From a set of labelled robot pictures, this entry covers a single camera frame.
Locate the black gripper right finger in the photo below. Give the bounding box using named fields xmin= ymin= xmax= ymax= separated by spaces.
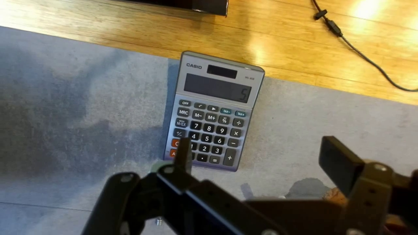
xmin=318 ymin=135 xmax=418 ymax=235

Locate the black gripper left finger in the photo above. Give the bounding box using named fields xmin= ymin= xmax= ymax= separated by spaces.
xmin=80 ymin=136 xmax=284 ymax=235

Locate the dark rectangular remote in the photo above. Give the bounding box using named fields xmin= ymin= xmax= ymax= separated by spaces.
xmin=161 ymin=51 xmax=266 ymax=173

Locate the wooden slab tray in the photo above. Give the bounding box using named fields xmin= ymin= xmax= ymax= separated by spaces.
xmin=322 ymin=187 xmax=351 ymax=208

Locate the dark brown board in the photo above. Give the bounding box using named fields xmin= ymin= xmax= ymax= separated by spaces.
xmin=122 ymin=0 xmax=229 ymax=17

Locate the black floor cable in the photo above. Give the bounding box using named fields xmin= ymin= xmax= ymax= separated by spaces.
xmin=309 ymin=0 xmax=418 ymax=94

